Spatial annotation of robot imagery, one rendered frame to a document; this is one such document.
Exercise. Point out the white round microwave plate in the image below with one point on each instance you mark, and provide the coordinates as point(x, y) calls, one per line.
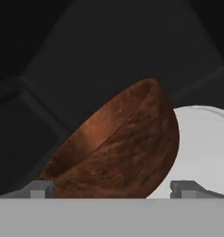
point(203, 148)

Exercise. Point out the black microwave oven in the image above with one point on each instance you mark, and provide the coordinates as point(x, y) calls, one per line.
point(86, 55)

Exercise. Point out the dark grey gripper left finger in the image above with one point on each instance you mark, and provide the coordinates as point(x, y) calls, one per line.
point(39, 189)

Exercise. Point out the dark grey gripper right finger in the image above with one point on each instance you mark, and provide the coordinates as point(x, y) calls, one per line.
point(187, 189)

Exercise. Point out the brown wooden bowl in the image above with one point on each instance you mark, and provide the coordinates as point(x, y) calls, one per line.
point(126, 148)

